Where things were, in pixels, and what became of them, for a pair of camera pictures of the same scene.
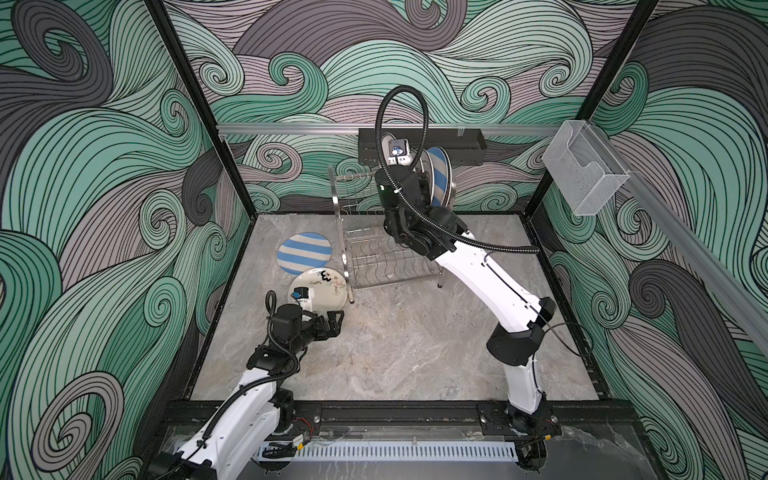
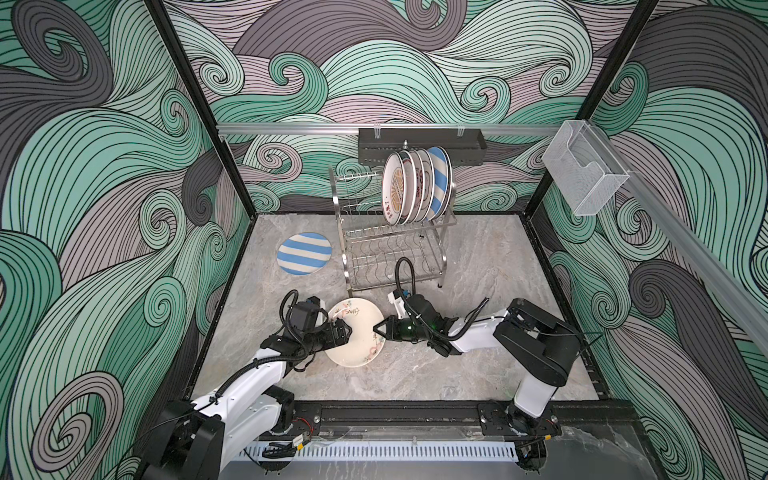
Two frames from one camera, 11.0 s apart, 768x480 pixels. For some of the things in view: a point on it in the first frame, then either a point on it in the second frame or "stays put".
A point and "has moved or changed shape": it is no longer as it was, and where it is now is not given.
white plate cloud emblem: (426, 164) stays put
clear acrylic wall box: (585, 169) stays put
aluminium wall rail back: (395, 127) stays put
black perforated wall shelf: (466, 145) stays put
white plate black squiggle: (329, 288) → (365, 343)
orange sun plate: (386, 138) has moved or changed shape
